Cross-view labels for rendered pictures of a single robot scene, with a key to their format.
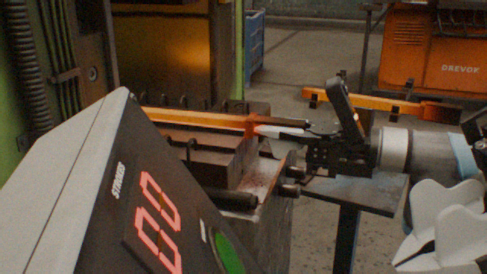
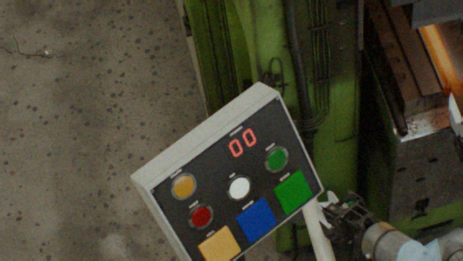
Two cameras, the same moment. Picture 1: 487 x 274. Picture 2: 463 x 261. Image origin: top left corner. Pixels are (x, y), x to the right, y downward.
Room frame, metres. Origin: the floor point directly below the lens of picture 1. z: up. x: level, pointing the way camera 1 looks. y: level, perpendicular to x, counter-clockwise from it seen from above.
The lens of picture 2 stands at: (-0.23, -0.94, 3.02)
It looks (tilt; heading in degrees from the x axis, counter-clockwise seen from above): 60 degrees down; 69
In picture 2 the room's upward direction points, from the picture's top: 11 degrees counter-clockwise
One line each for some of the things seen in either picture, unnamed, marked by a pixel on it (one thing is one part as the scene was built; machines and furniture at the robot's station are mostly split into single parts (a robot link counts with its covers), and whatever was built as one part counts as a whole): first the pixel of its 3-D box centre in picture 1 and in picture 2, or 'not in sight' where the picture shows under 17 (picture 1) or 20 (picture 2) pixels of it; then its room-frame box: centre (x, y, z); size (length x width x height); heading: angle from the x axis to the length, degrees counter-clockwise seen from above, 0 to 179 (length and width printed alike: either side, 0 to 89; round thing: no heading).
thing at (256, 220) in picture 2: not in sight; (255, 220); (0.14, -0.05, 1.01); 0.07 x 0.05 x 0.07; 9
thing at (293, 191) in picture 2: not in sight; (292, 192); (0.24, -0.04, 1.01); 0.07 x 0.05 x 0.07; 9
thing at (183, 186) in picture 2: not in sight; (183, 186); (0.03, 0.02, 1.16); 0.05 x 0.03 x 0.04; 164
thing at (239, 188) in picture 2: not in sight; (239, 187); (0.13, -0.01, 1.09); 0.05 x 0.03 x 0.04; 164
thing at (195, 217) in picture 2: not in sight; (201, 216); (0.03, -0.02, 1.09); 0.05 x 0.03 x 0.04; 164
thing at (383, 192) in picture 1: (355, 170); not in sight; (1.16, -0.36, 0.66); 0.40 x 0.30 x 0.02; 152
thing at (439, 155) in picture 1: (439, 157); not in sight; (0.61, -0.33, 0.98); 0.11 x 0.08 x 0.09; 74
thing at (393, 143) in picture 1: (389, 148); not in sight; (0.64, -0.25, 0.98); 0.08 x 0.05 x 0.08; 164
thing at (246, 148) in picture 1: (140, 138); (413, 28); (0.74, 0.20, 0.96); 0.42 x 0.20 x 0.09; 74
